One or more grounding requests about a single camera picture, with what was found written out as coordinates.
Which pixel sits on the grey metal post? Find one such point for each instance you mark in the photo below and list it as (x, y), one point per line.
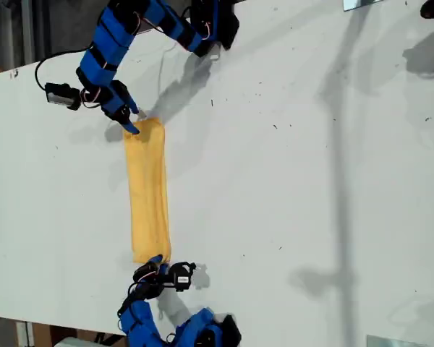
(27, 29)

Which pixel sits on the yellow square towel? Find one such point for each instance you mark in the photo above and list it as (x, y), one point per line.
(148, 188)

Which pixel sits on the white metal post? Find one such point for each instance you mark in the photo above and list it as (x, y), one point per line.
(23, 334)

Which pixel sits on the black camera box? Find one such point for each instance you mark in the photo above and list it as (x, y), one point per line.
(181, 276)
(61, 95)

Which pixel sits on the black camera stalk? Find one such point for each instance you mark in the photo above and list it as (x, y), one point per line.
(166, 285)

